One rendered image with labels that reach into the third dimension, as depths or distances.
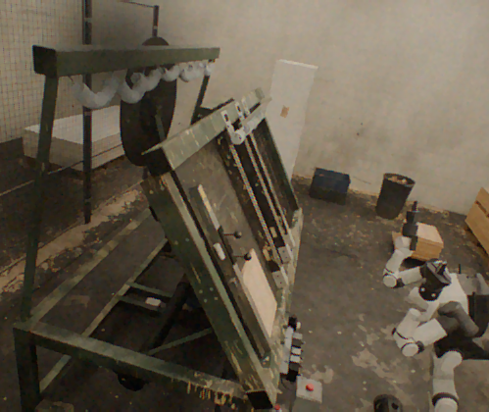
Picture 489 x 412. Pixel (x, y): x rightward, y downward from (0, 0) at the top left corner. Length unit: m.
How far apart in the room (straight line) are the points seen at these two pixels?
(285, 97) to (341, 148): 1.97
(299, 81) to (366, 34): 1.79
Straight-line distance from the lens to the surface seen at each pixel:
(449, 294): 2.24
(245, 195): 2.27
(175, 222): 1.51
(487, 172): 7.86
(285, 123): 5.90
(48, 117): 1.67
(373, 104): 7.22
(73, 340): 2.23
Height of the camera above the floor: 2.38
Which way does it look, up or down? 25 degrees down
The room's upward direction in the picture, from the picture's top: 11 degrees clockwise
